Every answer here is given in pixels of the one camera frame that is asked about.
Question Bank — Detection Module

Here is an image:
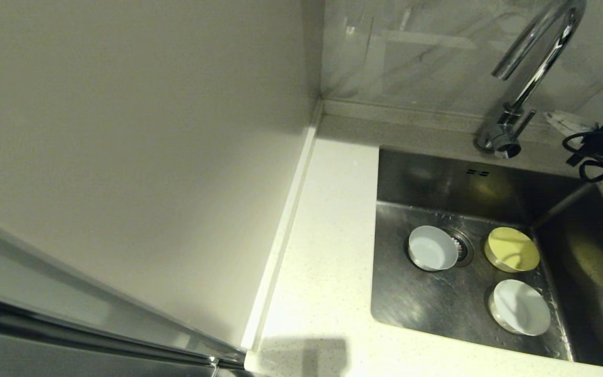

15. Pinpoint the stainless steel sink basin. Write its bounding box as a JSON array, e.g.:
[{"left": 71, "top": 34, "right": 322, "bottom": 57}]
[{"left": 371, "top": 147, "right": 603, "bottom": 371}]

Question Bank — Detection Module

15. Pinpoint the chrome gooseneck faucet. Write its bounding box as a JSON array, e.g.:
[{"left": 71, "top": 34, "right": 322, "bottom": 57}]
[{"left": 474, "top": 0, "right": 587, "bottom": 159}]

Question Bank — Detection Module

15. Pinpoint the metal door handle bar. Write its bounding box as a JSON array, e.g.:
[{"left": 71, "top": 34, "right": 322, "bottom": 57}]
[{"left": 0, "top": 293, "right": 247, "bottom": 370}]

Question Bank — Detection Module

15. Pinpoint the white ceramic bowl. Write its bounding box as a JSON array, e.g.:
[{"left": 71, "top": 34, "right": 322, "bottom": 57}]
[
  {"left": 407, "top": 225, "right": 459, "bottom": 272},
  {"left": 488, "top": 279, "right": 552, "bottom": 336}
]

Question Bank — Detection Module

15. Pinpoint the white appliance side panel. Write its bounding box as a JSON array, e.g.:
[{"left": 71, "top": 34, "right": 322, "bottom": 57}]
[{"left": 0, "top": 0, "right": 324, "bottom": 352}]

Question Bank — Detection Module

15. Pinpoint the round metal drain strainer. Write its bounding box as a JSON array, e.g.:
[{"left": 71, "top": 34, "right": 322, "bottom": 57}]
[{"left": 445, "top": 228, "right": 475, "bottom": 268}]

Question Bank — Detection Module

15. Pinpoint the chrome faucet lever handle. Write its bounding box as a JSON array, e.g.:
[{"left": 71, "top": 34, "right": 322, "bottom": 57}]
[{"left": 515, "top": 109, "right": 537, "bottom": 138}]

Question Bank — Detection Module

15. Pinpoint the yellow bowl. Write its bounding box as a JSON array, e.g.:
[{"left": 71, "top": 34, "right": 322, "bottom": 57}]
[{"left": 485, "top": 226, "right": 541, "bottom": 273}]

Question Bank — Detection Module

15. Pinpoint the grey steel appliance door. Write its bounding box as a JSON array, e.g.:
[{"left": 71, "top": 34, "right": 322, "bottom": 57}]
[{"left": 0, "top": 209, "right": 268, "bottom": 377}]

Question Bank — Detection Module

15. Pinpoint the white edge trim strip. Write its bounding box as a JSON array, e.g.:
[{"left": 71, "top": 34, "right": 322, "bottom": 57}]
[{"left": 240, "top": 101, "right": 324, "bottom": 363}]

